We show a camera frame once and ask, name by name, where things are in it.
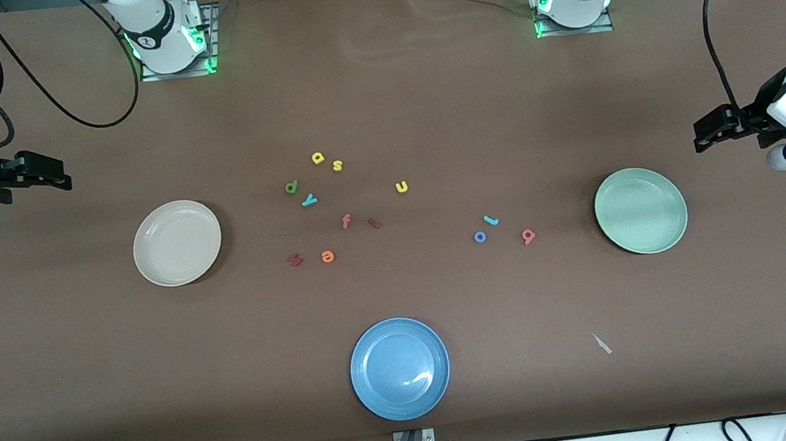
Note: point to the green plate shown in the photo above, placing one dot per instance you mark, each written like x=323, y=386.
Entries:
x=641, y=210

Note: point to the pink letter g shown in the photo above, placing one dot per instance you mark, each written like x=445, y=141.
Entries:
x=529, y=236

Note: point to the blue plate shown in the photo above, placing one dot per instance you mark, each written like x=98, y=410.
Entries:
x=400, y=369

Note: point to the beige brown plate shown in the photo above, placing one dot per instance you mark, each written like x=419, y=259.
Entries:
x=176, y=243

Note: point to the white paper scrap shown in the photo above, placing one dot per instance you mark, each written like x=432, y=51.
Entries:
x=601, y=343

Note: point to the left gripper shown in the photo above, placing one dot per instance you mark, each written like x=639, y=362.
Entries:
x=752, y=116

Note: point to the teal letter l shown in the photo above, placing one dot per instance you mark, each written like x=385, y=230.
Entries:
x=491, y=220

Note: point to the blue letter o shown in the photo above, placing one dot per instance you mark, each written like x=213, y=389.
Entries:
x=476, y=238

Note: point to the orange letter e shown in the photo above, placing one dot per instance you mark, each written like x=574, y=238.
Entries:
x=323, y=258

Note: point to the green letter d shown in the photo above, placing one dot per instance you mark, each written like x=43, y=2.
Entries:
x=294, y=188

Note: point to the dark red letter s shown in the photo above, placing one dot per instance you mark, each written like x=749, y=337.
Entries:
x=296, y=260

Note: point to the yellow letter a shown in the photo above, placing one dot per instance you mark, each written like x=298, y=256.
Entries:
x=316, y=159

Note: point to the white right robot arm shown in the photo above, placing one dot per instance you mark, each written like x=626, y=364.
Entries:
x=155, y=31

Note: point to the dark red letter i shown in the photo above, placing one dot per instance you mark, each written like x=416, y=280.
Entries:
x=374, y=223

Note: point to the yellow letter u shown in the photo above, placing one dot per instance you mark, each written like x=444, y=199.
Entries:
x=402, y=190

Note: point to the teal letter y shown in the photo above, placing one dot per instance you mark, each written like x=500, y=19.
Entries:
x=309, y=200

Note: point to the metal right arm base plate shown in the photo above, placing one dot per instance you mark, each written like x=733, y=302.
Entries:
x=215, y=46

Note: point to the yellow letter s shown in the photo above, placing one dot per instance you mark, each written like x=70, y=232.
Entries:
x=337, y=165

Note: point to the coral letter f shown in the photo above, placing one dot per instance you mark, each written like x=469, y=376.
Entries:
x=346, y=221

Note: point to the brown table cover sheet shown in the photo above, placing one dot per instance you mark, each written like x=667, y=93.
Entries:
x=422, y=95

